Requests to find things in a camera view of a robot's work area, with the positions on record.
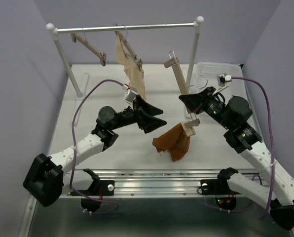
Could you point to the aluminium mounting rail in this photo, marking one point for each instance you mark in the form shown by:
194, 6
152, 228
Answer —
151, 183

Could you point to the white metal clothes rack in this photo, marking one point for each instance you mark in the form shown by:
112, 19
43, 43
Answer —
80, 88

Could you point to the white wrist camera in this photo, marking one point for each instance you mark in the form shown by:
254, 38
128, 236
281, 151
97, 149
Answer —
224, 81
130, 93

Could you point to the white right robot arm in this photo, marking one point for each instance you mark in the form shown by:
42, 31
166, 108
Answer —
249, 145

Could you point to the cream underwear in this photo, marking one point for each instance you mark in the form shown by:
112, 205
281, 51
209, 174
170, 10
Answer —
131, 69

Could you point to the empty wooden clip hanger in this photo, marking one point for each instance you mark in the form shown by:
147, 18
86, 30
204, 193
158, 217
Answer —
76, 37

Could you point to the white plastic basket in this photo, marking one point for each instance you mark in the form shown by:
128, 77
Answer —
205, 74

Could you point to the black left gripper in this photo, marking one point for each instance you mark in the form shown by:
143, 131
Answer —
147, 124

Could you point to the brown underwear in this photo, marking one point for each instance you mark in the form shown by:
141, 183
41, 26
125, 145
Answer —
175, 141

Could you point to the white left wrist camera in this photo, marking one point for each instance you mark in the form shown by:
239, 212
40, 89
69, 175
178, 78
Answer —
130, 93

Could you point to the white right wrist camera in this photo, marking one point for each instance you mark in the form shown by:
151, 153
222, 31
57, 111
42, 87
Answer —
224, 81

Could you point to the wooden hanger with brown underwear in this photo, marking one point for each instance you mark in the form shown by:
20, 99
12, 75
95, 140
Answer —
173, 63

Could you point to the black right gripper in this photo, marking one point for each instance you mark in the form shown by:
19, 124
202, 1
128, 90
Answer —
194, 102

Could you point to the wooden hanger with cream underwear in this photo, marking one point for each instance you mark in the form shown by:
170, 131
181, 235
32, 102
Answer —
129, 48

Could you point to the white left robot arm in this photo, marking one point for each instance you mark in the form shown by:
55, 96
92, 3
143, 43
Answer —
83, 148

